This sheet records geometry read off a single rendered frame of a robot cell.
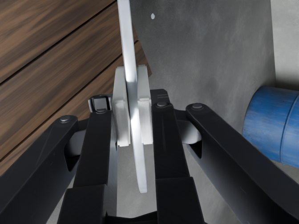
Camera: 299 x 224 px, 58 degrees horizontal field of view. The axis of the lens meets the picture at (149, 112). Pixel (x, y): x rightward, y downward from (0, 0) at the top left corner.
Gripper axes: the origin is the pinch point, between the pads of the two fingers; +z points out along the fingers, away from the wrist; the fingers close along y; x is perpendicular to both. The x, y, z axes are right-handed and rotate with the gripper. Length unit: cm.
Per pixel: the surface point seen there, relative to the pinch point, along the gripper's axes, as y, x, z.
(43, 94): -15.8, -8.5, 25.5
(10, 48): -18.1, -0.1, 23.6
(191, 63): 27, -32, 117
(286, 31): 114, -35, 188
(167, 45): 14, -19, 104
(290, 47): 121, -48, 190
